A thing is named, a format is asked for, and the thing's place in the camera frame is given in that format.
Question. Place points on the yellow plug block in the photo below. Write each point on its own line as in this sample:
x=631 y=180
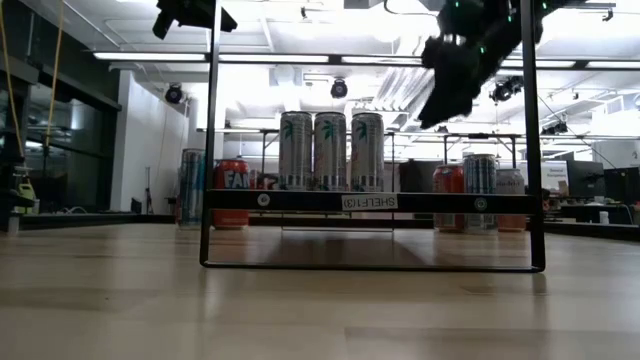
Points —
x=26 y=195

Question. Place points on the round black ceiling spotlight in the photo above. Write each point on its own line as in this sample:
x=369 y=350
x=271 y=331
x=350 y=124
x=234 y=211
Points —
x=173 y=94
x=501 y=92
x=339 y=88

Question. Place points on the wooden shelf black metal frame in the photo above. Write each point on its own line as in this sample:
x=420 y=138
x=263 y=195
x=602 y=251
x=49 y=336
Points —
x=300 y=201

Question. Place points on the black tripod stand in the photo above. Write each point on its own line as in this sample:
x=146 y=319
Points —
x=148 y=200

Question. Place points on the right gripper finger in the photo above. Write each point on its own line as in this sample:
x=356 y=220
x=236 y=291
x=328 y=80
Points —
x=447 y=102

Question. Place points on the white and red short can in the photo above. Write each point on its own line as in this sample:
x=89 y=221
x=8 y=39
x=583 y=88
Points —
x=510 y=182

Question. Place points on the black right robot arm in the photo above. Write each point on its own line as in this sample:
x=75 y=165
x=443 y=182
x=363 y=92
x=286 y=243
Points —
x=480 y=17

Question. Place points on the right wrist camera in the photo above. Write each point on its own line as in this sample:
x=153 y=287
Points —
x=432 y=52

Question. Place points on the white sign board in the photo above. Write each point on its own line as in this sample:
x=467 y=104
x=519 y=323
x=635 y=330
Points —
x=555 y=175

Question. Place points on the red and white box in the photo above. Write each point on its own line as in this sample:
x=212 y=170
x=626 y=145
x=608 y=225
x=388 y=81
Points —
x=262 y=182

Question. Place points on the red Fanta can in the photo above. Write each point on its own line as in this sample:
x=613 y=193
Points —
x=448 y=177
x=232 y=177

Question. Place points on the black background table frame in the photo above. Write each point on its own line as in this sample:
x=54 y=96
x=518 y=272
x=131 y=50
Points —
x=480 y=135

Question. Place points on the black monitor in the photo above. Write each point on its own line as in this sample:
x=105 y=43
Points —
x=585 y=180
x=622 y=185

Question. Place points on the long ceiling light strip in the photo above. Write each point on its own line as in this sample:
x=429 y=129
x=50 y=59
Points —
x=150 y=56

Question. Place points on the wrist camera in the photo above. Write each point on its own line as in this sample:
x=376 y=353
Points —
x=432 y=52
x=162 y=25

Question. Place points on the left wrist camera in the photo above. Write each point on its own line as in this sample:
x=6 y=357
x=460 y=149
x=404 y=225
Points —
x=162 y=25

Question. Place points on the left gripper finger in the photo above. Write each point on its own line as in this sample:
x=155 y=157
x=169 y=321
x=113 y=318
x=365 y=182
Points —
x=195 y=12

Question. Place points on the small white cup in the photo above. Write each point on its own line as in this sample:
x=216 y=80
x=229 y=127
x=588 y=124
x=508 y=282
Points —
x=604 y=217

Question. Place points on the black aluminium rig frame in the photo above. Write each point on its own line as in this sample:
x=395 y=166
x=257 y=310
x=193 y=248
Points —
x=100 y=219

